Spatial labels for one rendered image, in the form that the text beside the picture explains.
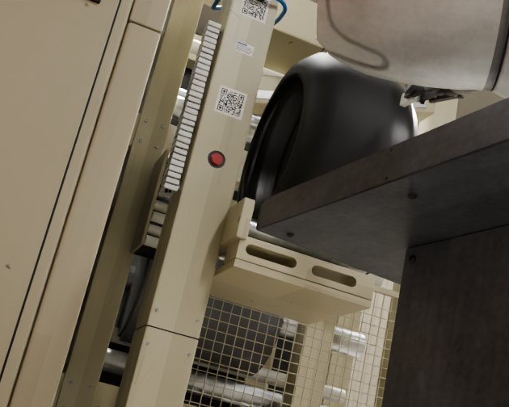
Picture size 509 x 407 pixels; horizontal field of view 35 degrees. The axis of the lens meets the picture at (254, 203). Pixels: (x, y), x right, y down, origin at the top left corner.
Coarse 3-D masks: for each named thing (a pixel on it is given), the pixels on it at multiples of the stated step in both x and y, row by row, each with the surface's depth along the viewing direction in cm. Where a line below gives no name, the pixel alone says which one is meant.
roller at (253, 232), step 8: (256, 224) 188; (248, 232) 188; (256, 232) 188; (264, 240) 189; (272, 240) 189; (280, 240) 190; (288, 248) 191; (296, 248) 191; (304, 248) 191; (312, 256) 193; (320, 256) 193; (336, 264) 195; (344, 264) 195; (360, 272) 197
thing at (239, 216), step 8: (248, 200) 185; (232, 208) 192; (240, 208) 185; (248, 208) 184; (232, 216) 190; (240, 216) 183; (248, 216) 184; (232, 224) 187; (240, 224) 183; (248, 224) 183; (224, 232) 192; (232, 232) 185; (240, 232) 182; (224, 240) 190; (232, 240) 185; (224, 248) 193
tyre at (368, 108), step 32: (320, 64) 202; (288, 96) 234; (320, 96) 192; (352, 96) 192; (384, 96) 197; (256, 128) 234; (288, 128) 240; (320, 128) 188; (352, 128) 189; (384, 128) 192; (416, 128) 200; (256, 160) 238; (288, 160) 194; (320, 160) 187; (352, 160) 188; (256, 192) 238
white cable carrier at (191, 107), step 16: (208, 32) 206; (208, 48) 208; (208, 64) 204; (192, 80) 202; (192, 96) 202; (192, 112) 199; (192, 128) 198; (176, 144) 195; (176, 160) 194; (176, 176) 193
